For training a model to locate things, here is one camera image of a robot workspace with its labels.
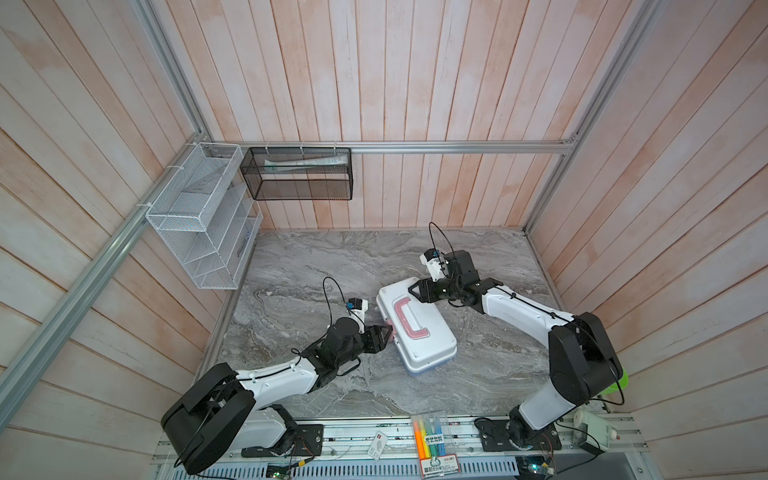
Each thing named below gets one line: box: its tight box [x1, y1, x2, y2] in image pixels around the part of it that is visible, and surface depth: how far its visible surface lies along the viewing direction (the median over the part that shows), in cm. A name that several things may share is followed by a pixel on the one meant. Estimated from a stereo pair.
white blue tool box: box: [376, 277, 458, 372], surface depth 83 cm
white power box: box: [572, 408, 620, 451], surface depth 72 cm
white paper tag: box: [367, 430, 388, 461], surface depth 73 cm
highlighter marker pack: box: [411, 413, 460, 479], surface depth 73 cm
